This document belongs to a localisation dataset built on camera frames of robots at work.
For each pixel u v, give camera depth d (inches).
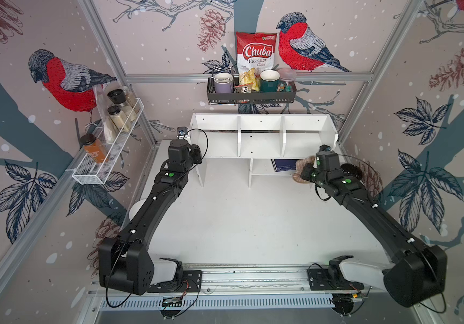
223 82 31.7
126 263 15.7
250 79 33.4
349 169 40.2
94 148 25.9
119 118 29.9
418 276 15.2
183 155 23.7
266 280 29.4
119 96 31.0
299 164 32.2
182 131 26.9
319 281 28.7
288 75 33.5
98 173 24.7
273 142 33.7
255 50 30.6
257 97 34.9
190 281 28.9
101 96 28.7
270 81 31.3
